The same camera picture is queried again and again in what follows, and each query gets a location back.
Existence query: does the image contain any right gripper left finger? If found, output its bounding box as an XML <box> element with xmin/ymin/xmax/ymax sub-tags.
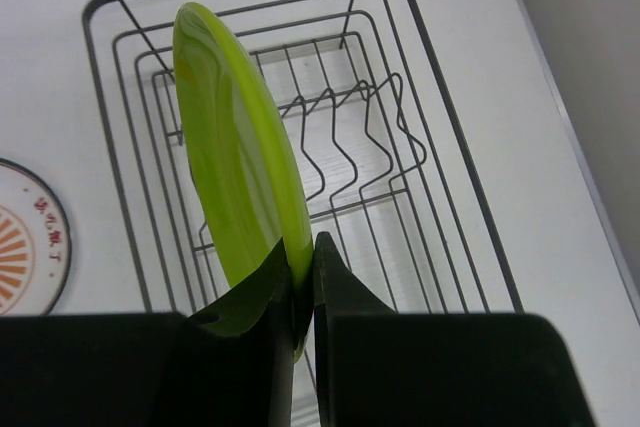
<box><xmin>164</xmin><ymin>243</ymin><xmax>294</xmax><ymax>426</ymax></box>

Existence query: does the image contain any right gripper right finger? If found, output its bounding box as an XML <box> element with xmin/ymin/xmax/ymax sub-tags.
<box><xmin>313</xmin><ymin>232</ymin><xmax>399</xmax><ymax>426</ymax></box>

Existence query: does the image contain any green plate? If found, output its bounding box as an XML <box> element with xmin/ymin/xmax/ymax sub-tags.
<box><xmin>172</xmin><ymin>2</ymin><xmax>313</xmax><ymax>358</ymax></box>

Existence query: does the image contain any white plate orange sunburst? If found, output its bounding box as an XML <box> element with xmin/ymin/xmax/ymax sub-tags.
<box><xmin>1</xmin><ymin>159</ymin><xmax>72</xmax><ymax>316</ymax></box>

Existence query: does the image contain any grey wire dish rack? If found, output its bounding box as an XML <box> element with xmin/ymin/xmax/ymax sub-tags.
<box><xmin>82</xmin><ymin>0</ymin><xmax>522</xmax><ymax>320</ymax></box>

